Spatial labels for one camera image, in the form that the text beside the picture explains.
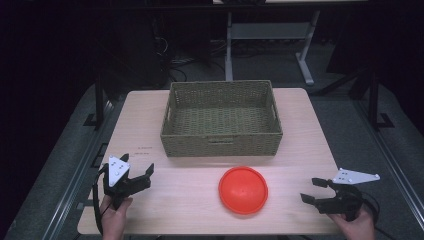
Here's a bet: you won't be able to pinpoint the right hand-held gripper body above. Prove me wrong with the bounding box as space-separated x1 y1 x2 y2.
314 167 381 223

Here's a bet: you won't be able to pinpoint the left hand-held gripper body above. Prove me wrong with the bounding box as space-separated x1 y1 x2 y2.
101 155 152 211

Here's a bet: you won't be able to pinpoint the orange-red plastic bowl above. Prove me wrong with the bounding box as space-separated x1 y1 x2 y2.
218 166 270 216

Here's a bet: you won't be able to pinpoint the green woven basket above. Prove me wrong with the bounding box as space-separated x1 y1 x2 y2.
159 79 284 158

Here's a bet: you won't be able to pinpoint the person's right hand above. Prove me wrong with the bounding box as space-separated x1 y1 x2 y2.
327 205 377 240

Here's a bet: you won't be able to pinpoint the person's left hand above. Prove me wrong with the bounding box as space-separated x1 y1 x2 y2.
99 195 134 240

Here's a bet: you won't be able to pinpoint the dark cabinet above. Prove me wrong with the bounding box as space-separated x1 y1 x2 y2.
99 9 169 90

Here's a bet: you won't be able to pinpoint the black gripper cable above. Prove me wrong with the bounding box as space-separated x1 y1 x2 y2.
92 165 111 236
359 190 398 240

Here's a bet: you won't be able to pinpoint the grey metal floor rail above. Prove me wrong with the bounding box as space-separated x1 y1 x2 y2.
39 99 116 240
353 99 424 221

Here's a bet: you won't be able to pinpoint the black metal stand post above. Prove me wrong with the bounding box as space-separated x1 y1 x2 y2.
348 68 395 132
83 71 116 131

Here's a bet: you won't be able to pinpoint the black floor cables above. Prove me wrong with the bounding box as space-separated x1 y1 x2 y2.
151 34 228 84

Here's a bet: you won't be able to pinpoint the grey metal table frame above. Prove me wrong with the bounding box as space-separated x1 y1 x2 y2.
224 9 322 87

